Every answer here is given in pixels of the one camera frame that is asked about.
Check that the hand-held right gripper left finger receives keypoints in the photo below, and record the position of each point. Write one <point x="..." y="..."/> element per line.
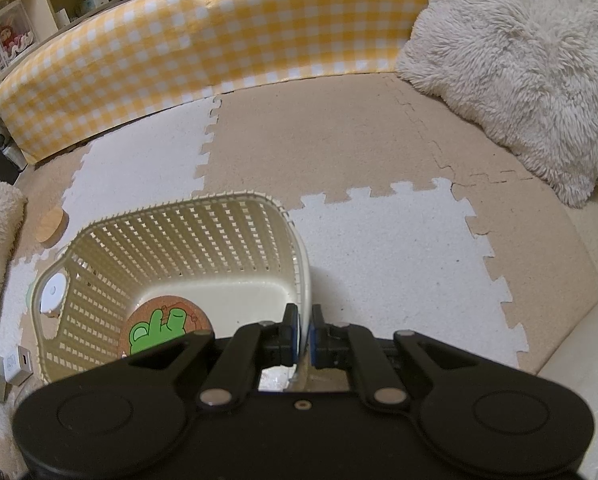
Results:
<point x="291" y="336"/>

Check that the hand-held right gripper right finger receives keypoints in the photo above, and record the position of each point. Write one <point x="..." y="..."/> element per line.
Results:
<point x="318" y="347"/>

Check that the cream plastic lattice basket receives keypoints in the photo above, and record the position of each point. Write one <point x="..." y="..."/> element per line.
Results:
<point x="179" y="240"/>

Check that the round wooden lid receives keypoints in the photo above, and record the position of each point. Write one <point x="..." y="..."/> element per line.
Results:
<point x="53" y="226"/>

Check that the white rectangular plastic block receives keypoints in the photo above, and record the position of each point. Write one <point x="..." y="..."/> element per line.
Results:
<point x="10" y="366"/>

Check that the white foam mat tile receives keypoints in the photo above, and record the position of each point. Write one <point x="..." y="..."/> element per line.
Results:
<point x="394" y="265"/>
<point x="144" y="160"/>

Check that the green toy piece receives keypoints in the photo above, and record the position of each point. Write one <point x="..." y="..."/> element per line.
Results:
<point x="149" y="320"/>

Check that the beige foam mat tile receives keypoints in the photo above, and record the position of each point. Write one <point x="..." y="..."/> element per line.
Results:
<point x="329" y="130"/>

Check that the white round plastic case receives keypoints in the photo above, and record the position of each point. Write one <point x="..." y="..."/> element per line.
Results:
<point x="54" y="292"/>

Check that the green round plastic case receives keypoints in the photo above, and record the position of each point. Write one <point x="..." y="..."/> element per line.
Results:
<point x="31" y="296"/>

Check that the yellow gingham cushion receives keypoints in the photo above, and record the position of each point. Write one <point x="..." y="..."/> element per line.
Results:
<point x="179" y="45"/>

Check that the fluffy white pillow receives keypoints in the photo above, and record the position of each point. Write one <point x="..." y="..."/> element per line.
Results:
<point x="519" y="60"/>

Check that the doll in clear box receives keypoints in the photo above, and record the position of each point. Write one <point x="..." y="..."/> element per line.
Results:
<point x="10" y="35"/>

